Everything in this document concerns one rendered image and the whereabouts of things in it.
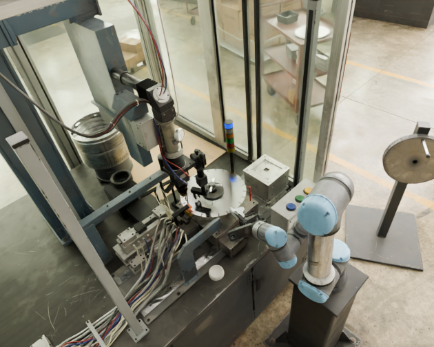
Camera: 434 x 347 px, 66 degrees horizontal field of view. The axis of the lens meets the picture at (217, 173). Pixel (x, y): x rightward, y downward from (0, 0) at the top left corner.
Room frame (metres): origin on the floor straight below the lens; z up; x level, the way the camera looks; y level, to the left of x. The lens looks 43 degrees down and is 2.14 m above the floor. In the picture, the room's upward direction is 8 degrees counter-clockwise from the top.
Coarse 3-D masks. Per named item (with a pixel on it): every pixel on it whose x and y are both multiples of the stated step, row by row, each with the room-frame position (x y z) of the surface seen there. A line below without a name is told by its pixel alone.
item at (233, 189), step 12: (192, 180) 1.26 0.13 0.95; (216, 180) 1.23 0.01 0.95; (228, 180) 1.22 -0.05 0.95; (240, 180) 1.21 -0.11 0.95; (228, 192) 1.14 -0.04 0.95; (240, 192) 1.13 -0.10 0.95; (192, 204) 1.09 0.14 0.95; (204, 204) 1.08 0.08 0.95; (216, 204) 1.07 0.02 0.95; (228, 204) 1.06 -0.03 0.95; (204, 216) 1.01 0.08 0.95; (216, 216) 1.00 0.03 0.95
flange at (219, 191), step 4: (220, 184) 1.19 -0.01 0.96; (208, 188) 1.16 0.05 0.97; (216, 188) 1.15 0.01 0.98; (220, 188) 1.16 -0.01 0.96; (212, 192) 1.14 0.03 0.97; (216, 192) 1.14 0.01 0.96; (220, 192) 1.14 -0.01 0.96; (204, 196) 1.13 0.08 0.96; (208, 196) 1.12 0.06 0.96; (212, 196) 1.12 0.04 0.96; (216, 196) 1.11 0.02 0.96; (220, 196) 1.12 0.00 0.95
